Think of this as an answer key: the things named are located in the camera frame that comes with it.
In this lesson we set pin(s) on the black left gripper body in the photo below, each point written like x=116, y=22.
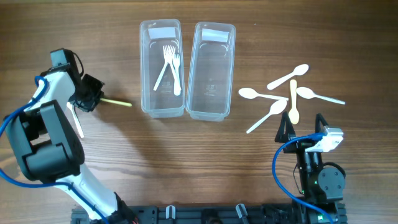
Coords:
x=92, y=94

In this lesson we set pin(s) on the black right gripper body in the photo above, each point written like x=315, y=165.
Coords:
x=300, y=144

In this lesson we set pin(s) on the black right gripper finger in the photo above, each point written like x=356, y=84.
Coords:
x=320, y=123
x=286, y=130

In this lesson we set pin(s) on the yellow plastic spoon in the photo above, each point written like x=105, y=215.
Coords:
x=293, y=113

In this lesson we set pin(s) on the white spoon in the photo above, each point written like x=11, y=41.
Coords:
x=276, y=108
x=250, y=93
x=307, y=93
x=298, y=71

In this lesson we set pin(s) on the white plastic fork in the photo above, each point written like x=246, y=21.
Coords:
x=169, y=53
x=160, y=76
x=76, y=120

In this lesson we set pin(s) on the yellow plastic fork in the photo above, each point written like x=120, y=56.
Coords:
x=116, y=102

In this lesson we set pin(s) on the light blue plastic fork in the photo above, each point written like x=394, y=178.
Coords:
x=176, y=64

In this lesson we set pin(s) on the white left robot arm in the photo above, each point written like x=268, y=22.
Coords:
x=48, y=151

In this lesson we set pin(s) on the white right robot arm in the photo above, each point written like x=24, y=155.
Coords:
x=322, y=183

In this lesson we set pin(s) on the clear left plastic container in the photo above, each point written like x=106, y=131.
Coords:
x=154, y=34

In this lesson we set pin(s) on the clear plastic container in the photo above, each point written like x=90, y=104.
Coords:
x=154, y=34
x=210, y=81

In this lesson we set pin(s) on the clear right plastic container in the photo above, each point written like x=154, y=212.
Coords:
x=210, y=81

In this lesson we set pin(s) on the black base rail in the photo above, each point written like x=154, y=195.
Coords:
x=217, y=214

